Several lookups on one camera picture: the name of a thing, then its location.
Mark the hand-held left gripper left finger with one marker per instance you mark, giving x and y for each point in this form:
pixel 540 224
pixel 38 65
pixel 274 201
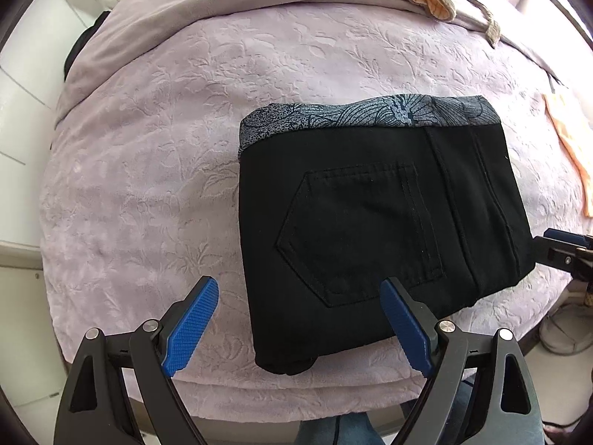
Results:
pixel 190 329

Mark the white round object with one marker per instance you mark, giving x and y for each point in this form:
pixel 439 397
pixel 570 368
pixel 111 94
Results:
pixel 565 333

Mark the embossed lilac blanket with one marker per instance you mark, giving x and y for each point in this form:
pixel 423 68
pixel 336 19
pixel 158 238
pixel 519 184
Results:
pixel 162 148

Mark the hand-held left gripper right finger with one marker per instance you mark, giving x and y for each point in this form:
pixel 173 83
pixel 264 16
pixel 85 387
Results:
pixel 405 329

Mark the black pants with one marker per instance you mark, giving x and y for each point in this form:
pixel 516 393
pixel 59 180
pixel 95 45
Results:
pixel 370 218

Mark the black object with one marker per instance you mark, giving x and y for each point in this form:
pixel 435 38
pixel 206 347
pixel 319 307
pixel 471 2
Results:
pixel 81 46

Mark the orange cloth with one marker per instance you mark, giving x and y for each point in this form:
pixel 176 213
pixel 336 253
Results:
pixel 574 139

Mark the person's blue jeans leg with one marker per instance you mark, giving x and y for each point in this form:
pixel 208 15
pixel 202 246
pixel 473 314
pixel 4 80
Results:
pixel 324 433

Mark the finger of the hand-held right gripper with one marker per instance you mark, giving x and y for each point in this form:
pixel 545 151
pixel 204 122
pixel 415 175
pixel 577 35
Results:
pixel 563 252

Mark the beige bed frame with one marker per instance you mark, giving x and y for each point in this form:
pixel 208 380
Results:
pixel 18 264

